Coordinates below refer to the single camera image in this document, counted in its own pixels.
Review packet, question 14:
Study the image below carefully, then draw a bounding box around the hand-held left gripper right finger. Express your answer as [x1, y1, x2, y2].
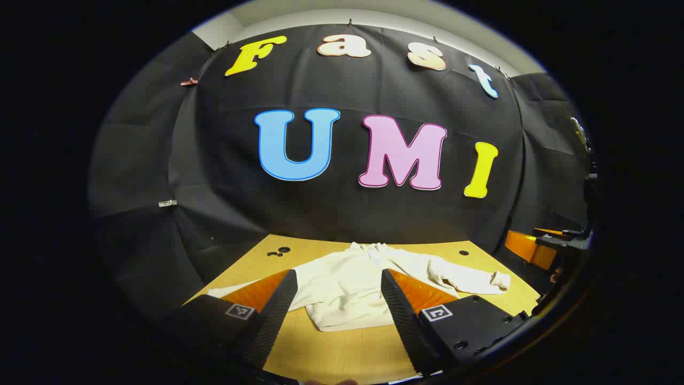
[380, 269, 530, 376]

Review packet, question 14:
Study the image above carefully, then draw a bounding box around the white sweater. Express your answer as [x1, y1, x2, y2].
[207, 242, 511, 332]

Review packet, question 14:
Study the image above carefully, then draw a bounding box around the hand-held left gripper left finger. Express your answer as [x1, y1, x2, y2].
[166, 269, 299, 375]

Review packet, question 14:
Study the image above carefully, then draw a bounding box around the black backdrop cloth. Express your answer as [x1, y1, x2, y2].
[88, 24, 594, 321]

